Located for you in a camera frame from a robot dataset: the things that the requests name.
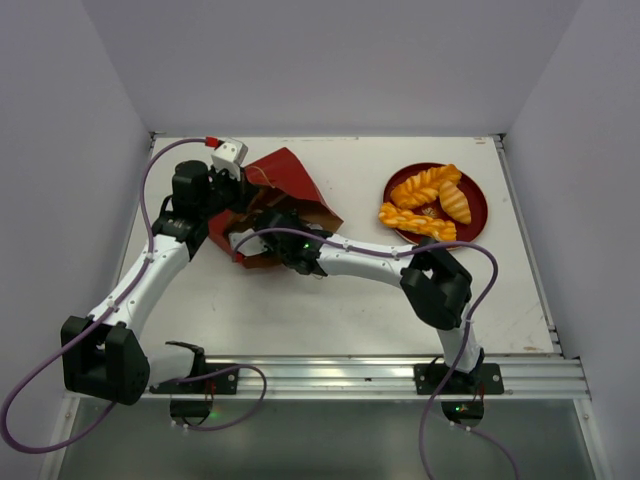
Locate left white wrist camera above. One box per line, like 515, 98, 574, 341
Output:
211, 138, 248, 180

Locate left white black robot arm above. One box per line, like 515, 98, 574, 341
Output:
61, 160, 258, 405

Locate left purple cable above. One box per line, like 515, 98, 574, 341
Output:
0, 135, 268, 454

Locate long braided fake bread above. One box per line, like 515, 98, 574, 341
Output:
378, 202, 457, 242

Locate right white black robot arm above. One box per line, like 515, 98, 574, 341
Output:
254, 209, 484, 393

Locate purple cable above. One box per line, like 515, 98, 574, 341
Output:
232, 227, 524, 480
0, 135, 268, 454

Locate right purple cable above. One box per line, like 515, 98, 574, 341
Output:
232, 227, 524, 480

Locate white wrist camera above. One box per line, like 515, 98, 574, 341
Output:
211, 138, 248, 180
229, 229, 268, 257

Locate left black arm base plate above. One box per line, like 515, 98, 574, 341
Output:
149, 360, 240, 396

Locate twisted orange fake bread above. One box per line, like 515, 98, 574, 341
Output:
390, 164, 462, 210

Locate striped orange fake croissant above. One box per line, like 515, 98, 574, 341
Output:
439, 180, 472, 225

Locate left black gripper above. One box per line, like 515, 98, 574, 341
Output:
199, 164, 259, 220

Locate red brown paper bag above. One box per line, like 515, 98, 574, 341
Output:
209, 148, 343, 269

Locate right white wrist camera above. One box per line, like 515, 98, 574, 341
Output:
229, 229, 268, 257

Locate aluminium mounting rail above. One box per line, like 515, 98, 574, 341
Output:
155, 355, 590, 401

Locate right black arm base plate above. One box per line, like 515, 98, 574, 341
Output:
413, 362, 505, 396

